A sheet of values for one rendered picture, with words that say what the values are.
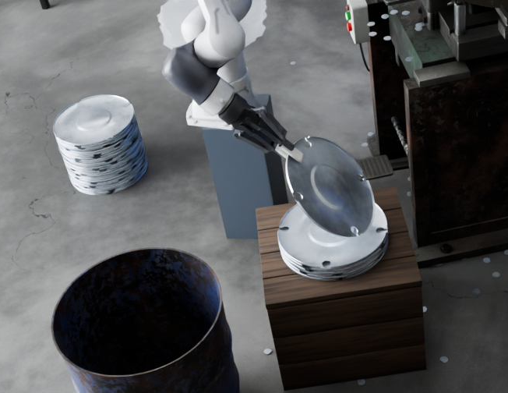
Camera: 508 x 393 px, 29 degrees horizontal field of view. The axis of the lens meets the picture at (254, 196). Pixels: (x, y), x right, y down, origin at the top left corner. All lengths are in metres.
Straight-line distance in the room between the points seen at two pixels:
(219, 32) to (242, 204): 0.90
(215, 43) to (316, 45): 1.78
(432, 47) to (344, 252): 0.65
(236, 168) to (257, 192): 0.11
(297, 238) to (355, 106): 1.20
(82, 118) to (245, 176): 0.75
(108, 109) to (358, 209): 1.29
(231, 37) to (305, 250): 0.60
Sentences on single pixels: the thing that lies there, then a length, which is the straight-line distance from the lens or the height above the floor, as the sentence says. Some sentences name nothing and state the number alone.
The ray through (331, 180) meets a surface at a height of 0.55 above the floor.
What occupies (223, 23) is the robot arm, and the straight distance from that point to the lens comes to 2.34.
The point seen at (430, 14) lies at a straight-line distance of 2.83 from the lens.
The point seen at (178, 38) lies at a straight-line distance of 4.09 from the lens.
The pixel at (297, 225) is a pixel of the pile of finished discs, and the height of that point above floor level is 0.40.
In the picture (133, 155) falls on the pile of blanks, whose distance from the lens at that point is 3.48.
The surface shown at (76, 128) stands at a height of 0.23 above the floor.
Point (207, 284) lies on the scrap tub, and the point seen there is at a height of 0.41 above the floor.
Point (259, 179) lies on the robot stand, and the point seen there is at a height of 0.25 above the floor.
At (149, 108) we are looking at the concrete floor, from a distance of 3.89.
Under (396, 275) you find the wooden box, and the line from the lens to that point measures 2.52.
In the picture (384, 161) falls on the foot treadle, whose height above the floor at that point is 0.16.
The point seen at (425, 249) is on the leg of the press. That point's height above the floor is 0.03.
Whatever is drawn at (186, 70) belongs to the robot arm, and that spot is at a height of 0.91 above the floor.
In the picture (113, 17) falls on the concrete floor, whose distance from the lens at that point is 4.58.
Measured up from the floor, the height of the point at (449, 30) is 0.70.
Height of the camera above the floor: 2.15
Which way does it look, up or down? 40 degrees down
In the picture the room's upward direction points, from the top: 11 degrees counter-clockwise
